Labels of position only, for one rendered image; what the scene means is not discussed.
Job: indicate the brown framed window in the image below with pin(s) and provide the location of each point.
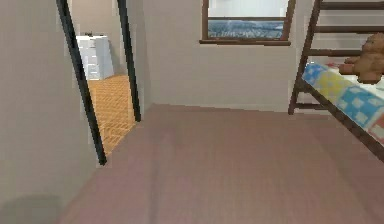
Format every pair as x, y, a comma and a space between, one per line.
245, 29

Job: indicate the white chest of drawers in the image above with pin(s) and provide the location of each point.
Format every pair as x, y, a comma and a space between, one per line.
95, 56

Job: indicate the dark brown wooden bed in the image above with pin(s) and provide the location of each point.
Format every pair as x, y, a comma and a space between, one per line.
346, 96

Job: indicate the brown teddy bear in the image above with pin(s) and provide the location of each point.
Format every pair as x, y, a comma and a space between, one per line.
368, 61

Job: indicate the black door frame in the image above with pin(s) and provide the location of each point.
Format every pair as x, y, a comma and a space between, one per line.
83, 90

